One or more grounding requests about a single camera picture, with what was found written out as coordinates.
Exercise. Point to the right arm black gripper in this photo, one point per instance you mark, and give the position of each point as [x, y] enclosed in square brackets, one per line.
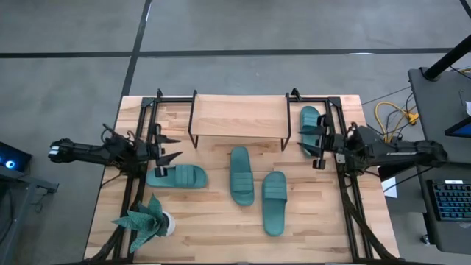
[328, 143]

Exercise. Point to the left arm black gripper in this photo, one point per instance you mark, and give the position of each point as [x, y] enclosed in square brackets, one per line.
[152, 151]

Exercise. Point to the teal green rubber slide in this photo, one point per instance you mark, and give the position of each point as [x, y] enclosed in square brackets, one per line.
[241, 162]
[191, 176]
[274, 213]
[309, 117]

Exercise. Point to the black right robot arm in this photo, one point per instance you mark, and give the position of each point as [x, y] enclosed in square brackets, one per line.
[397, 151]

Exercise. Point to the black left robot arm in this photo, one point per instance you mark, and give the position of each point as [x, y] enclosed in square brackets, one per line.
[84, 152]

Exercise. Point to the artificial green plant white pot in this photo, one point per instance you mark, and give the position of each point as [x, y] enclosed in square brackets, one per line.
[147, 221]

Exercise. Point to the white paper sheet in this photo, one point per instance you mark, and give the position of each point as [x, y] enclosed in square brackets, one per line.
[391, 188]

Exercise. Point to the grey desk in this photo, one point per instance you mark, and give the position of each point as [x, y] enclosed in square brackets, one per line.
[438, 110]

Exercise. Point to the blue-lit monitor screen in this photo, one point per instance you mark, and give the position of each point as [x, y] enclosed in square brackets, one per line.
[461, 129]

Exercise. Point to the grey metal stand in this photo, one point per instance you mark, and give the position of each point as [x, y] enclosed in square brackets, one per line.
[22, 180]

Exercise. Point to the black caster wheel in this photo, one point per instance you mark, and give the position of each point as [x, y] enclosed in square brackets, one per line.
[425, 239]

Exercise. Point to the black backlit keyboard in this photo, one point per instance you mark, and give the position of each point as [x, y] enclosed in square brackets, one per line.
[452, 200]

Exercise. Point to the black computer blue light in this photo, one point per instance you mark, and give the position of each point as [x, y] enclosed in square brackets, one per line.
[16, 156]

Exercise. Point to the black round pole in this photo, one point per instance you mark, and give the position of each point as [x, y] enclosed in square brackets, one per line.
[445, 60]

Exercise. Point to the black metal rig frame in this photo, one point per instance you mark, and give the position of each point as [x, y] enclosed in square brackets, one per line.
[173, 99]

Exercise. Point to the wooden shelf black metal frame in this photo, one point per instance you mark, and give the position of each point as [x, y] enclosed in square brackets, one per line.
[239, 117]

